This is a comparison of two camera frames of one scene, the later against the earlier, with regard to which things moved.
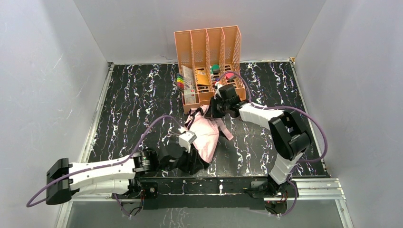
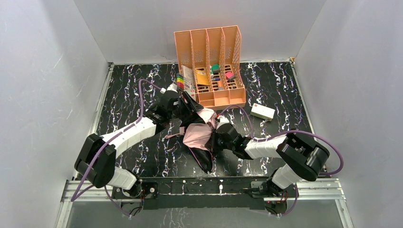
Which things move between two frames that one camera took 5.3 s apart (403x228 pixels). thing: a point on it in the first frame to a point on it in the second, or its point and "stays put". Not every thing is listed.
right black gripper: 213,108 to 213,142
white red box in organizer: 189,96 stays put
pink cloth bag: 207,131 stays put
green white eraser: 215,69 stays put
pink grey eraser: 230,76 stays put
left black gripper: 193,159 to 184,105
